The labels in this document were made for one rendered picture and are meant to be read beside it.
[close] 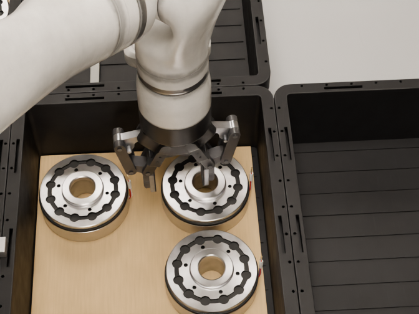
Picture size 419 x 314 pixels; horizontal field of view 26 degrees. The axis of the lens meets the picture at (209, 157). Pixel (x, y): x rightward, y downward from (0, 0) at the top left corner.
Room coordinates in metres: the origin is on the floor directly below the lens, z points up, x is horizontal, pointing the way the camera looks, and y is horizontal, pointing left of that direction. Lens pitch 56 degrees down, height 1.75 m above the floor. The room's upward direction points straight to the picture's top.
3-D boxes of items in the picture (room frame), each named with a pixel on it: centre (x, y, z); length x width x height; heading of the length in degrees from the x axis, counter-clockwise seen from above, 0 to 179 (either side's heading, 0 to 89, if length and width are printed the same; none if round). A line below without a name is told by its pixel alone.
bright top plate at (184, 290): (0.46, 0.00, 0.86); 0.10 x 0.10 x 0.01
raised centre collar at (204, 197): (0.57, 0.01, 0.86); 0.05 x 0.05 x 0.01
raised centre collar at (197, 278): (0.46, 0.00, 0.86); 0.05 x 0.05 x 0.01
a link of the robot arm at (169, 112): (0.59, 0.04, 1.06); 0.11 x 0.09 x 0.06; 8
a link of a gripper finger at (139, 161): (0.56, 0.08, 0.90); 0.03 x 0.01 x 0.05; 98
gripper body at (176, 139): (0.57, 0.04, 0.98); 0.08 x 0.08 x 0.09
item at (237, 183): (0.57, 0.01, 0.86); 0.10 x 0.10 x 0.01
